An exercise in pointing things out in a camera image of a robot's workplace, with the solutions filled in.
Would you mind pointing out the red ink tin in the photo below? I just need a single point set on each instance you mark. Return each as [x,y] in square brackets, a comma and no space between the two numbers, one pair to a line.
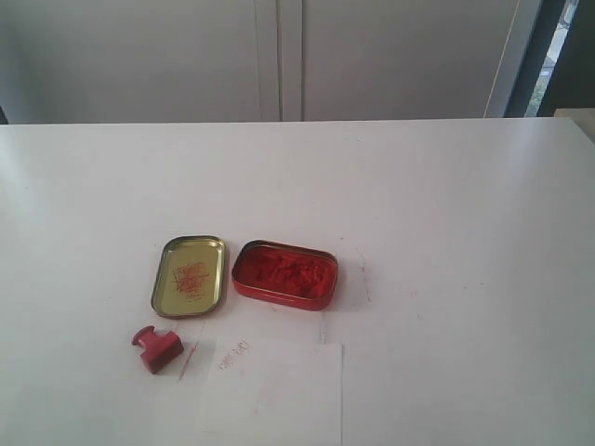
[286,275]

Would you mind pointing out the white paper sheet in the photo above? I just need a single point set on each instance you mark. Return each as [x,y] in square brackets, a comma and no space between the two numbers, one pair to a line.
[274,390]

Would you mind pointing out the red stamp block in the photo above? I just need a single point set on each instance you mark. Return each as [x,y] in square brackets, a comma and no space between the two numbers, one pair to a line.
[158,349]

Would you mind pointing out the gold tin lid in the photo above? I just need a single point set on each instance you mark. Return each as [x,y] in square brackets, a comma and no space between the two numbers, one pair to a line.
[189,280]

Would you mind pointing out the beige side table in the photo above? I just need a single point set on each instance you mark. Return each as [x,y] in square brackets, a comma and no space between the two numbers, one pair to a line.
[584,118]

